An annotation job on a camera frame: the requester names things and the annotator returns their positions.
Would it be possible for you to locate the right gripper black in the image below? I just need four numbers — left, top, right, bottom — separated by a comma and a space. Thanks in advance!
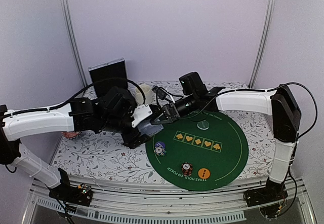
151, 93, 198, 125

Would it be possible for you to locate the small poker chip stack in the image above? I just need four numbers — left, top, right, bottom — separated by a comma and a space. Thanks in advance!
154, 146, 167, 156

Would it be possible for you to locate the clear dealer button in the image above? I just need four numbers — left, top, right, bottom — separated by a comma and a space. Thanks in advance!
197, 120, 210, 130

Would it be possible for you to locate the aluminium poker chip case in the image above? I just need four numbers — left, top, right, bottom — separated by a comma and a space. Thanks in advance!
88, 58, 128, 97

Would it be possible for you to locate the orange big blind button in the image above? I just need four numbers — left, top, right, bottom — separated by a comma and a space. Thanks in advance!
198, 168, 211, 179

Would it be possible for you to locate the blue playing card deck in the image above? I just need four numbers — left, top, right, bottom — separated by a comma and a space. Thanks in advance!
137, 121, 164, 137

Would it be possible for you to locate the purple small blind button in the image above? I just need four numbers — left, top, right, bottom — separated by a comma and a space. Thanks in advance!
154, 141, 166, 149

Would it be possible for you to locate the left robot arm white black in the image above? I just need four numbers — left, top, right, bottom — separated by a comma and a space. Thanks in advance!
1, 87, 152, 201

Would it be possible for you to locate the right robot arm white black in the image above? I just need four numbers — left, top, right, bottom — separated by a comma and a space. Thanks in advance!
146, 72, 301, 202

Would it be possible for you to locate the white ceramic cup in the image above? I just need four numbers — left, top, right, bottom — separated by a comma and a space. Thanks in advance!
134, 84, 153, 105

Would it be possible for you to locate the green round poker mat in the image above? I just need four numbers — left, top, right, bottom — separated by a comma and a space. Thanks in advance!
145, 111, 249, 191

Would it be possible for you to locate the red patterned bowl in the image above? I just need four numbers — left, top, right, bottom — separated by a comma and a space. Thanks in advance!
62, 131, 80, 139

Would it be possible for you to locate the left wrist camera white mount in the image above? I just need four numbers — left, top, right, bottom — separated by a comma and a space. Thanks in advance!
132, 104, 152, 128

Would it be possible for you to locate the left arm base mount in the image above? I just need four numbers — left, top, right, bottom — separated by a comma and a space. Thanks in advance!
49, 183, 93, 207

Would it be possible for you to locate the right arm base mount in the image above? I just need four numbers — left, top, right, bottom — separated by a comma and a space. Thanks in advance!
243, 181, 288, 207

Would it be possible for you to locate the left aluminium frame post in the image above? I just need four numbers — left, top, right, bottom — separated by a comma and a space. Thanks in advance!
60, 0, 88, 87

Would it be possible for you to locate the aluminium frame post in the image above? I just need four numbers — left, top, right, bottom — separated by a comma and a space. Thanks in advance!
60, 0, 88, 87
248, 0, 276, 88

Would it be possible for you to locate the right aluminium frame post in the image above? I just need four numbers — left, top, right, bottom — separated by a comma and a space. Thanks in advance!
248, 0, 276, 88

